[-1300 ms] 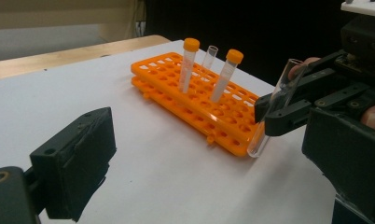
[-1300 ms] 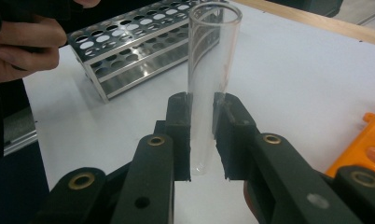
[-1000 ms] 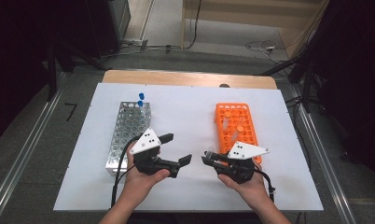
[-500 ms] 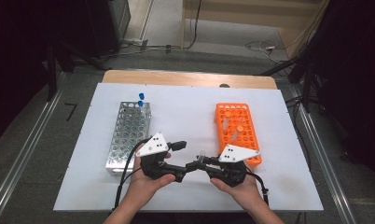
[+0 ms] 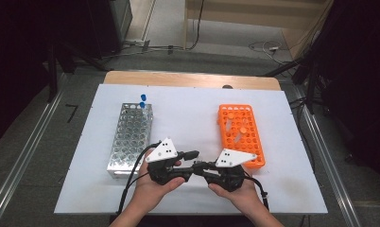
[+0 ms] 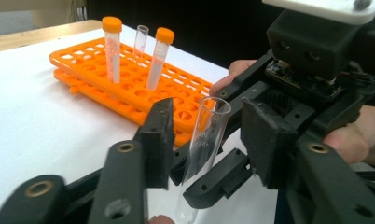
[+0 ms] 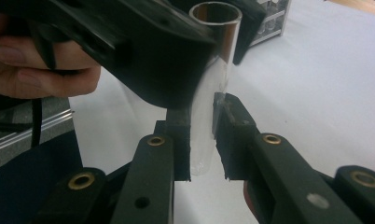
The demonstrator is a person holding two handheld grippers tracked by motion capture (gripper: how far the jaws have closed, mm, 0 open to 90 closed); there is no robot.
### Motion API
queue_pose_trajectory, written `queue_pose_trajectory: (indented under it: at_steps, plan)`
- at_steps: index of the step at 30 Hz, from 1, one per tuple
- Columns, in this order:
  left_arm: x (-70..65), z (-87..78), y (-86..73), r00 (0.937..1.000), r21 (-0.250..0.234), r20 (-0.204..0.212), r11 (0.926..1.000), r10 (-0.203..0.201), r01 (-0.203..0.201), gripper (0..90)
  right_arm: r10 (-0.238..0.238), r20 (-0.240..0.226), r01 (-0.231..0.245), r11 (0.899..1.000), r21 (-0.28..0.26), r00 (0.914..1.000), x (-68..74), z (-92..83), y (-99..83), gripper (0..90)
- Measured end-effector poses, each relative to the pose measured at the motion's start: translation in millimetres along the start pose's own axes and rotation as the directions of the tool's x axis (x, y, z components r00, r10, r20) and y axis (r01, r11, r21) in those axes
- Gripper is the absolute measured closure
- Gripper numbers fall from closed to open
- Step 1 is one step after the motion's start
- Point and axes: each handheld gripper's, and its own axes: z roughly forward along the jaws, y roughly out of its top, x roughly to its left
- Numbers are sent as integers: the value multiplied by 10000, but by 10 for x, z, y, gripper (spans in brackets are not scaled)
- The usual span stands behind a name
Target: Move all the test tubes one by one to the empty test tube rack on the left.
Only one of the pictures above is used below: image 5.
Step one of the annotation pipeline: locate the silver metal tube rack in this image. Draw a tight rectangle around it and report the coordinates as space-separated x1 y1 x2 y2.
106 102 154 180

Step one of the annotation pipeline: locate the black floor cable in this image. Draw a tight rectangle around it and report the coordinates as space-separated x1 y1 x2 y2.
99 0 206 62

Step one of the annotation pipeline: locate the dark cabinet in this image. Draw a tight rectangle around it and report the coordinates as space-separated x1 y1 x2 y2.
83 0 134 60

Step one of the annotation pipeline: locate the dark curtain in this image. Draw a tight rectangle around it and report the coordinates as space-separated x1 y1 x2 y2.
0 0 95 148

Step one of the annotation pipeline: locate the white floor cable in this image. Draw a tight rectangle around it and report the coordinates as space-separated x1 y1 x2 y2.
248 40 293 65

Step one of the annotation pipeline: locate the orange-capped clear tube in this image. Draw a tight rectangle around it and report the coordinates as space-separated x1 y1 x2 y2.
234 126 249 143
225 112 235 131

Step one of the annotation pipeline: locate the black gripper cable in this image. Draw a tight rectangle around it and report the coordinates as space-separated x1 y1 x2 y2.
116 141 163 217
243 174 271 212

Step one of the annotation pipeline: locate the person's left hand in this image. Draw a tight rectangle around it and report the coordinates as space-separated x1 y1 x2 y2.
132 150 186 213

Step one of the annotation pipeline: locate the wooden table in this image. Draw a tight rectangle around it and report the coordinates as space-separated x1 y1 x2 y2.
103 70 282 92

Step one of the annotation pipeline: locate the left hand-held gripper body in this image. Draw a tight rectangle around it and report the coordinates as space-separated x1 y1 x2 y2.
145 137 180 186

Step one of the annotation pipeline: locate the grey power strip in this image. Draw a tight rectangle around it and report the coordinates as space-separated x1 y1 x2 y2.
123 38 152 53

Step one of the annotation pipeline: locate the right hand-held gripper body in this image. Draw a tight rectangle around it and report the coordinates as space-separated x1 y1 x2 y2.
215 148 258 193

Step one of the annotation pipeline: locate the black metal stand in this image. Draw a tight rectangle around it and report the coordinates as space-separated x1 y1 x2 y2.
45 41 112 103
263 53 324 116

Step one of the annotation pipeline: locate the orange plastic tube rack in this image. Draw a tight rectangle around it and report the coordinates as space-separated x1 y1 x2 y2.
217 103 267 169

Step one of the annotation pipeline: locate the light wooden frame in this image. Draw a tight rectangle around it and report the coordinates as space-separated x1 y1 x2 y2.
182 0 336 61

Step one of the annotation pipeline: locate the person's right hand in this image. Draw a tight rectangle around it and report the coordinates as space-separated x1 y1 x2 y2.
208 179 266 215

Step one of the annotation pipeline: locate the metal floor rail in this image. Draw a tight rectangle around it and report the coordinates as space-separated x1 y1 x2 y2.
0 73 69 226
293 89 364 227

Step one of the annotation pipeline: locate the white table board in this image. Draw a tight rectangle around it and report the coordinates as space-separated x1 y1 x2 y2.
54 83 328 216

